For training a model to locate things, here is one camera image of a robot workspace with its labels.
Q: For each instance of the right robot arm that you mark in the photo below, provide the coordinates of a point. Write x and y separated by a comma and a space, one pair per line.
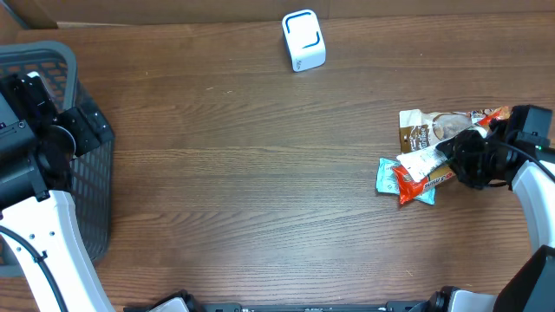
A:
532, 288

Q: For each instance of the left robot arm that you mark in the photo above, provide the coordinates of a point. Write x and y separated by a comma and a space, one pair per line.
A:
38, 210

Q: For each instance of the white barcode scanner box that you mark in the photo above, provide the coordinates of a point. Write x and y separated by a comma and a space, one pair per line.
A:
304, 40

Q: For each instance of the beige brown snack pouch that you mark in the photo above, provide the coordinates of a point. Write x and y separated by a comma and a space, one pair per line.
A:
437, 120

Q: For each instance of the grey plastic shopping basket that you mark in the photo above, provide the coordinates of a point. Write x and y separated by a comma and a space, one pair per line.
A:
92, 172

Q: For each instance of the green teal snack packet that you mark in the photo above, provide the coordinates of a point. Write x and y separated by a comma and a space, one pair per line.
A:
386, 181

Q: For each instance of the red orange spaghetti pack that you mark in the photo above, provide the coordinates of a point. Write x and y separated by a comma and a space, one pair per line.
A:
409, 189

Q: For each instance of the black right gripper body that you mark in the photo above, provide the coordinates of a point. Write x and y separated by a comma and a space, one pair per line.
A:
477, 162

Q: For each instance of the white cream tube gold cap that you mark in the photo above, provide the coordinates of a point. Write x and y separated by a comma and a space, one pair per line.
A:
420, 155

